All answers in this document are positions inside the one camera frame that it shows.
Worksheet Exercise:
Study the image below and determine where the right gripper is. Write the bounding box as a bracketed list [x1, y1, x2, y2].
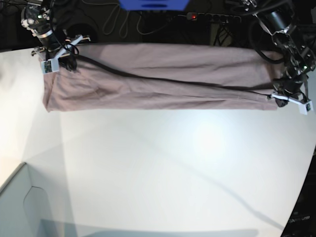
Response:
[31, 35, 91, 72]

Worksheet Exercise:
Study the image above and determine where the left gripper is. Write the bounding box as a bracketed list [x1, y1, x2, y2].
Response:
[267, 76, 309, 108]

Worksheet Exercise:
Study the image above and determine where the mauve pink t-shirt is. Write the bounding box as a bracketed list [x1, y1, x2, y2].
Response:
[43, 43, 284, 112]

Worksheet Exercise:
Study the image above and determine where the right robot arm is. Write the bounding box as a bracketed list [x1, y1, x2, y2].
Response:
[21, 0, 91, 74]

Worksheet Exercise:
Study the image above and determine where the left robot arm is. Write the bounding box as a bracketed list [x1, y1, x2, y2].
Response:
[236, 0, 316, 114]

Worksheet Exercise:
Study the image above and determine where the blue plastic crate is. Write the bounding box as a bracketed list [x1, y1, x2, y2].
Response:
[119, 0, 190, 11]

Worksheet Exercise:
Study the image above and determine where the black power strip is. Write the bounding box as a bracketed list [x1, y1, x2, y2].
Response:
[186, 12, 241, 24]

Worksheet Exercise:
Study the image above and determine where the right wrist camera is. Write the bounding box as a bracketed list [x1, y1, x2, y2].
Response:
[40, 58, 60, 75]

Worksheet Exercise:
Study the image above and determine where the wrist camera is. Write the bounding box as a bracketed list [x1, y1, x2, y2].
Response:
[40, 58, 60, 75]
[299, 100, 314, 115]

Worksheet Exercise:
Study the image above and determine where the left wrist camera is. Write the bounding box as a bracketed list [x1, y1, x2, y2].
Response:
[299, 100, 314, 115]

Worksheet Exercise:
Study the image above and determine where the white looped cable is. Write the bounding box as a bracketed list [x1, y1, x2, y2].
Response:
[102, 4, 163, 38]

